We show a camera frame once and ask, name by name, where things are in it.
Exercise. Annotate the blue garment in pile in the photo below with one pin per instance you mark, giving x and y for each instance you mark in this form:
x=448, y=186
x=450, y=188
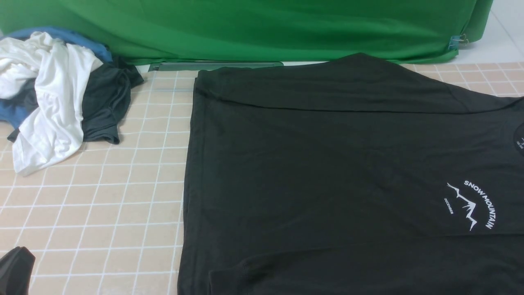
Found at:
x=73, y=39

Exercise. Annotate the dark gray long-sleeve shirt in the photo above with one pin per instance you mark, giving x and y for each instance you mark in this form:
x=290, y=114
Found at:
x=351, y=177

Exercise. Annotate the dark gray garment in pile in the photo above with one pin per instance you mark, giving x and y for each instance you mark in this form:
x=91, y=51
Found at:
x=106, y=101

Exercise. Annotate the beige grid-pattern table mat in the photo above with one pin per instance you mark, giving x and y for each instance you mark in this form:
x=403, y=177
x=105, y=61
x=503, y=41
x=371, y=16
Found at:
x=109, y=220

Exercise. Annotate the green backdrop cloth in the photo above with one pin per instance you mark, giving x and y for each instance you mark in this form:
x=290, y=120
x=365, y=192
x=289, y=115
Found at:
x=144, y=31

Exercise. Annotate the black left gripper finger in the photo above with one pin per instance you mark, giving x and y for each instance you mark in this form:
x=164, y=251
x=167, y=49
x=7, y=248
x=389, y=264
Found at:
x=15, y=271

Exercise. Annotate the white shirt in pile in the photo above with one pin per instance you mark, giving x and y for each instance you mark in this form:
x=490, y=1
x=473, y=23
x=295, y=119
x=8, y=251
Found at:
x=52, y=132

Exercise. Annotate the blue binder clip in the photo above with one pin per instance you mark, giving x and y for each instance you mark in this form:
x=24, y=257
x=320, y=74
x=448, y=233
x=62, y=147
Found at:
x=457, y=41

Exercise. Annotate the gray metal bar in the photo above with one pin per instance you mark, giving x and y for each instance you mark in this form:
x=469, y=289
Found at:
x=208, y=65

